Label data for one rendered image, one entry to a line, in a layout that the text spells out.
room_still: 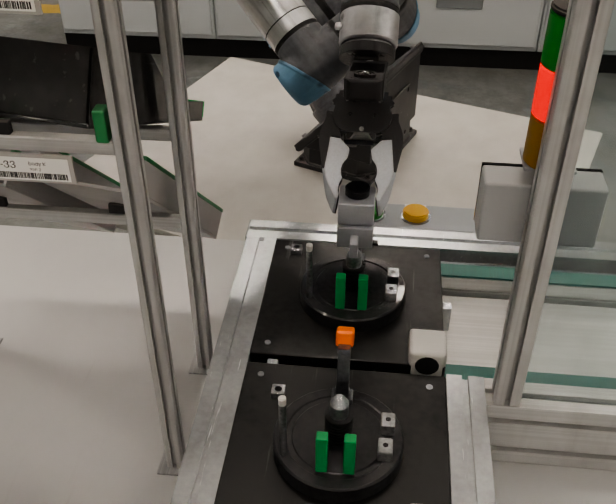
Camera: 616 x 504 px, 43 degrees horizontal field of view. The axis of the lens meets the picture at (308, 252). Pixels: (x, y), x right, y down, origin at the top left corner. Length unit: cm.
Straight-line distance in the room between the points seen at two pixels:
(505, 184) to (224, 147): 92
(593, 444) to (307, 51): 63
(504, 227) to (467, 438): 25
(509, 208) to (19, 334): 74
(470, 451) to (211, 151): 91
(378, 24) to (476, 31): 308
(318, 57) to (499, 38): 302
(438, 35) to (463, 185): 259
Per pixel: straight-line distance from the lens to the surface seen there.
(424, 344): 97
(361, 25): 101
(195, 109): 100
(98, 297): 127
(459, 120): 176
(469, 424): 95
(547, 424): 100
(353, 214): 95
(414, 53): 156
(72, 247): 139
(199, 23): 417
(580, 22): 71
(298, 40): 113
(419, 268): 112
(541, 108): 77
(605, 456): 105
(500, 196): 81
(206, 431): 92
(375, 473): 84
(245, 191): 148
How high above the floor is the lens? 166
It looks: 37 degrees down
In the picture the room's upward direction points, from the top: straight up
